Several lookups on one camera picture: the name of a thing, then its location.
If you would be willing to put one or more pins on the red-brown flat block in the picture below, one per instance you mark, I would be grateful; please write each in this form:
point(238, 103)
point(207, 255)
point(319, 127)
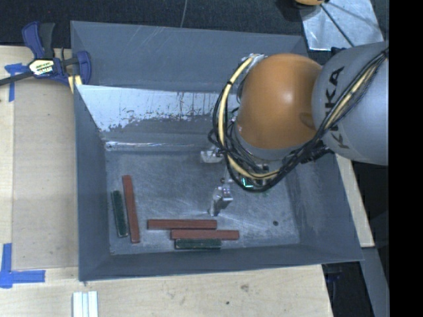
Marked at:
point(205, 234)
point(131, 210)
point(181, 224)

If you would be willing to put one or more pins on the grey metal bin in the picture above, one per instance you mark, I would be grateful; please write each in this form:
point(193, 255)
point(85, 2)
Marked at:
point(172, 177)

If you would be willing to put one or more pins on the dark green flat block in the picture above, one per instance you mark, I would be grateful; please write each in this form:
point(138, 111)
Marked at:
point(198, 244)
point(119, 214)

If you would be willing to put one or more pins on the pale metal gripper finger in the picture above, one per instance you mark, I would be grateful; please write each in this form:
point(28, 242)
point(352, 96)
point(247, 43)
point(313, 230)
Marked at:
point(220, 200)
point(210, 155)

